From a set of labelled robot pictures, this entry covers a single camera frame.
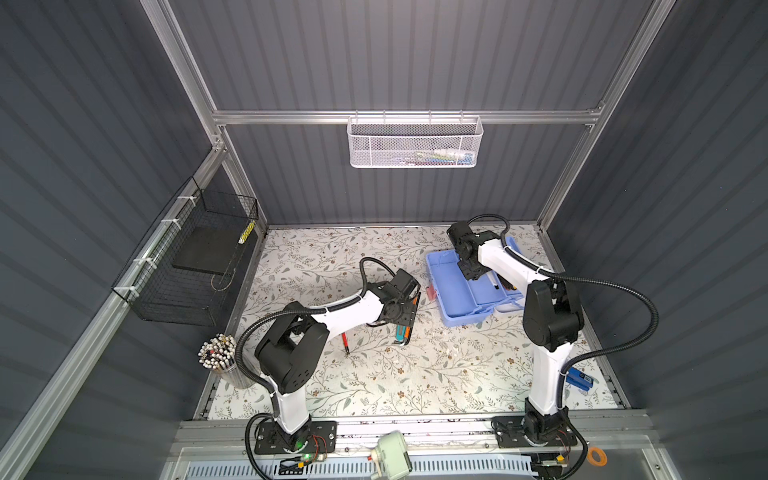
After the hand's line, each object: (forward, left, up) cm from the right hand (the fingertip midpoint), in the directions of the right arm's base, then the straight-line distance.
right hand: (485, 269), depth 95 cm
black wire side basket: (-15, +81, +21) cm, 85 cm away
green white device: (-49, +30, -4) cm, 58 cm away
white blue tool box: (-6, +8, -9) cm, 13 cm away
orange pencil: (-18, +26, -8) cm, 32 cm away
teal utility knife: (-18, +28, -8) cm, 34 cm away
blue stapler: (-32, -20, -7) cm, 39 cm away
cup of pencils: (-32, +70, +10) cm, 78 cm away
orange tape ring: (-50, -20, -8) cm, 54 cm away
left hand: (-14, +27, -5) cm, 30 cm away
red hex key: (-20, +45, -9) cm, 50 cm away
